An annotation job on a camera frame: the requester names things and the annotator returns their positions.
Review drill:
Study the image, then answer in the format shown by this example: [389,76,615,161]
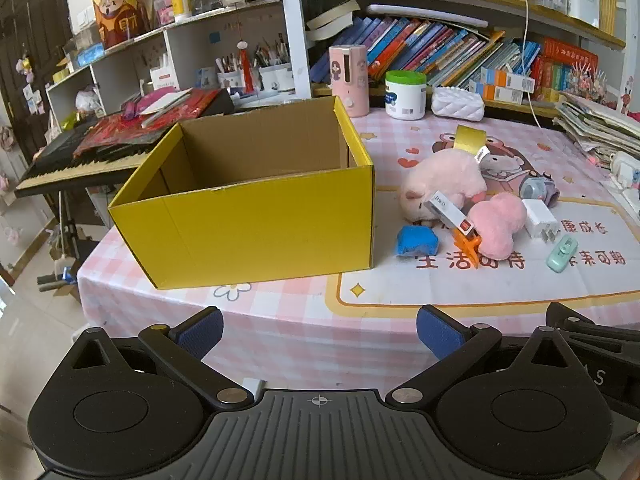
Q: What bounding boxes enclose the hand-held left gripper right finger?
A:
[385,304,577,408]

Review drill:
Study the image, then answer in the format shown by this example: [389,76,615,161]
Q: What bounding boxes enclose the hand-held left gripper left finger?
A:
[65,306,256,410]

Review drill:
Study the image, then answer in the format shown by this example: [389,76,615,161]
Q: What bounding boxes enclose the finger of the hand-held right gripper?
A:
[556,327,640,357]
[545,302,640,335]

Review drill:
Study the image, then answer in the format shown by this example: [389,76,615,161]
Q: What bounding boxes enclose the yellow cardboard box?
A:
[107,96,376,291]

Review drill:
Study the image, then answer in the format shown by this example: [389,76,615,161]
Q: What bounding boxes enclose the blue purple toy truck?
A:
[519,172,558,207]

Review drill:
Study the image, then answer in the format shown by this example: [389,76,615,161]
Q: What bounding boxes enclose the mint green toy car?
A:
[546,235,580,274]

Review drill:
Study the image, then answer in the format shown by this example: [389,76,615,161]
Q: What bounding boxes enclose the orange plastic clip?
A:
[452,227,484,270]

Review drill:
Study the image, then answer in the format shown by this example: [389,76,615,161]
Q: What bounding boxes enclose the pink checked printed tablecloth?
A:
[75,105,640,403]

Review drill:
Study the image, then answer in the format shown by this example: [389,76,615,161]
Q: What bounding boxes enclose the white charger plug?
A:
[521,199,561,244]

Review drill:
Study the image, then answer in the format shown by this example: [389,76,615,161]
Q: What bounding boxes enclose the pink plush heart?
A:
[467,194,529,257]

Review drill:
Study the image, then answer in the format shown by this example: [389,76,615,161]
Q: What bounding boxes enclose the small white red box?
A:
[424,190,478,236]

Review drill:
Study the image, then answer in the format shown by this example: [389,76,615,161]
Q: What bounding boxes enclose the white power strip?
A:
[606,151,640,192]

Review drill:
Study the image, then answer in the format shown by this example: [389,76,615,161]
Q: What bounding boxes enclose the pink plush pig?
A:
[398,149,488,224]

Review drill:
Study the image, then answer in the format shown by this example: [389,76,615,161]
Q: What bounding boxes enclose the black keyboard stand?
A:
[37,190,103,288]

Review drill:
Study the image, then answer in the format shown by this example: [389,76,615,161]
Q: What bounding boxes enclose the stack of magazines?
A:
[552,92,640,172]

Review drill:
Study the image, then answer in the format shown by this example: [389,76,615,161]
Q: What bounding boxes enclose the gold tape roll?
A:
[454,125,491,164]

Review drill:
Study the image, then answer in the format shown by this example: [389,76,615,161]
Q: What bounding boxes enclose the red glossy papers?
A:
[75,87,223,157]

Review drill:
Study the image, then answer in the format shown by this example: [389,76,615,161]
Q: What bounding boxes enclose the black electronic keyboard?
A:
[14,125,151,199]

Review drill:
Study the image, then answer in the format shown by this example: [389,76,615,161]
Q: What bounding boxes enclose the white quilted pouch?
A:
[431,86,486,122]

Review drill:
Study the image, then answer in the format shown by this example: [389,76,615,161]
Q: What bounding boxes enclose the pink flower decoration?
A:
[564,64,609,104]

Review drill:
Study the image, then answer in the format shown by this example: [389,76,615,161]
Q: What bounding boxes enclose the orange white carton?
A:
[480,66,534,92]
[469,81,524,105]

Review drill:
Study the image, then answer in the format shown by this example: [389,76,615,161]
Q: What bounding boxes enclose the white jar green lid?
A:
[384,71,428,121]

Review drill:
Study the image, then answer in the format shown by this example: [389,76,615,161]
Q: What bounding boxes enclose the white pen cup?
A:
[216,66,246,92]
[257,61,296,93]

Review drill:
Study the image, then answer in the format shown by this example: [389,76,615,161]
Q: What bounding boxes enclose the red boxed book set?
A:
[530,36,599,103]

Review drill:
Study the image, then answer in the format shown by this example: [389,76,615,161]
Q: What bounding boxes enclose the white box red label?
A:
[149,66,177,92]

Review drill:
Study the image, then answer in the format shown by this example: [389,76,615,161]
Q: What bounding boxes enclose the pink cylindrical dispenser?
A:
[328,45,370,119]

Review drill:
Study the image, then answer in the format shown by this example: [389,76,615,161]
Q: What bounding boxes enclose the row of colourful books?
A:
[307,15,542,92]

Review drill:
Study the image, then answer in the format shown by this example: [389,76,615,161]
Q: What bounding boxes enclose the white shelf unit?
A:
[45,0,297,132]

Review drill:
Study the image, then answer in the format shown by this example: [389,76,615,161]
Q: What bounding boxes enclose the white storage box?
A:
[565,0,601,29]

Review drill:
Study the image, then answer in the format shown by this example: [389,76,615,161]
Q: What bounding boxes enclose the wooden bookshelf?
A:
[280,0,640,122]

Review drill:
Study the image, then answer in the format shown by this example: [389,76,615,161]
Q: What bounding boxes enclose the orange fortune figure box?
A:
[91,0,152,52]

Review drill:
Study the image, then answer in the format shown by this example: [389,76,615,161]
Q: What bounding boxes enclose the white hanging cable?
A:
[516,0,545,130]

